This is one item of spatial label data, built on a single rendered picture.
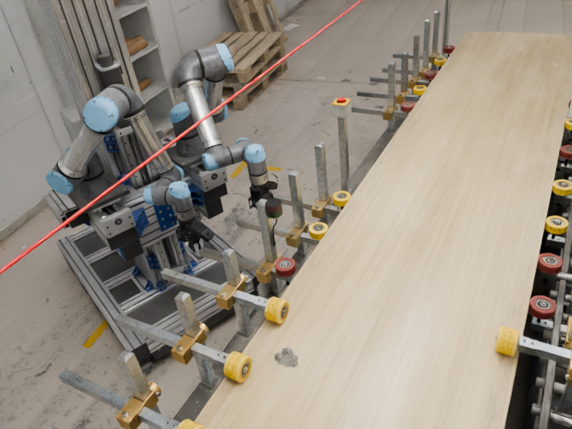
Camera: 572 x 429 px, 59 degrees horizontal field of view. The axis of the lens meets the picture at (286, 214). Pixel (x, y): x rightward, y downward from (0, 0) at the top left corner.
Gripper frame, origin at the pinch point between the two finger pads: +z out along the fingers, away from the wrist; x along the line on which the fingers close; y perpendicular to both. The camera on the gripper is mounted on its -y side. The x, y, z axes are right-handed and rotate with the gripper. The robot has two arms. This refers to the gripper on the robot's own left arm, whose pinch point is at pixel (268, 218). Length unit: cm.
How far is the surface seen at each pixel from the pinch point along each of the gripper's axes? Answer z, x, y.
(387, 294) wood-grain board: 3, 61, 22
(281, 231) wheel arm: 7.9, 4.2, -1.9
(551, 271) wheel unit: 4, 109, -11
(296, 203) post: -6.3, 11.4, -5.6
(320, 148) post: -19.4, 11.9, -30.6
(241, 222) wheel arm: 8.1, -16.6, -1.8
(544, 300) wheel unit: 2, 109, 6
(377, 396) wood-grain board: 3, 71, 62
